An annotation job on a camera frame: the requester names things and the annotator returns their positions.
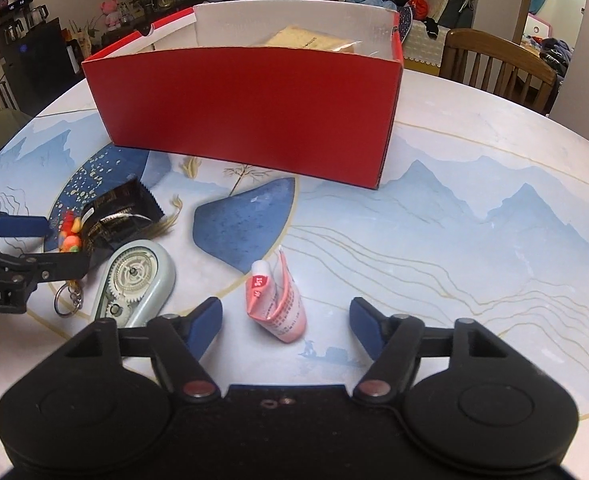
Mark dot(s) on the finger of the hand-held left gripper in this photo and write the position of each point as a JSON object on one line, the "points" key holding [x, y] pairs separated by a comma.
{"points": [[49, 266], [22, 225]]}

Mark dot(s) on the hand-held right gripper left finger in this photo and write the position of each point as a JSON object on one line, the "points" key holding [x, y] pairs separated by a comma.
{"points": [[207, 321]]}

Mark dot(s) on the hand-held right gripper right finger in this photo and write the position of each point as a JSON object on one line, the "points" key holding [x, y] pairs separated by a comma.
{"points": [[367, 327]]}

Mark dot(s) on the pink squeeze tube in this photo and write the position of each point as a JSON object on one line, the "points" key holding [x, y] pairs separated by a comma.
{"points": [[279, 305]]}

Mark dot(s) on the red cardboard box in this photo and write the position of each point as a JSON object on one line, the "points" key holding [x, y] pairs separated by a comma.
{"points": [[254, 115]]}

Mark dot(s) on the packaged bread slice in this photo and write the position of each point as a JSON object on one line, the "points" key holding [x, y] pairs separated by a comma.
{"points": [[309, 40]]}

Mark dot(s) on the pale green correction tape dispenser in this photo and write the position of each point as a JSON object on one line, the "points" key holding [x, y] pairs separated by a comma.
{"points": [[139, 280]]}

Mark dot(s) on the black snack packet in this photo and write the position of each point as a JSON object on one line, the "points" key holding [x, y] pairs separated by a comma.
{"points": [[117, 220]]}

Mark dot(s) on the black cabinet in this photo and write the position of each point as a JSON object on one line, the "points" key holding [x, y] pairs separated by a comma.
{"points": [[34, 55]]}

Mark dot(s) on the pink plush toy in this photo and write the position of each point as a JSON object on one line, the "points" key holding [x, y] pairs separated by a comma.
{"points": [[110, 15]]}

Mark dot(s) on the wooden chair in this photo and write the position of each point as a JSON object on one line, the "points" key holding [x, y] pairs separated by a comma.
{"points": [[494, 65]]}

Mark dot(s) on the blue patterned cloth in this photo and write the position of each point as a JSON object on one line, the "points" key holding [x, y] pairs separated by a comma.
{"points": [[405, 22]]}

